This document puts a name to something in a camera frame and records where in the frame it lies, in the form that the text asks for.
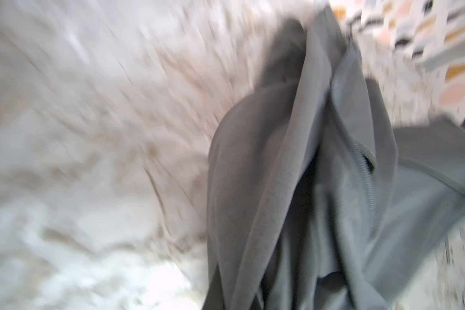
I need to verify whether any dark grey jacket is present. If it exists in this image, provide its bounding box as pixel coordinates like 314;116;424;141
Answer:
204;6;465;309

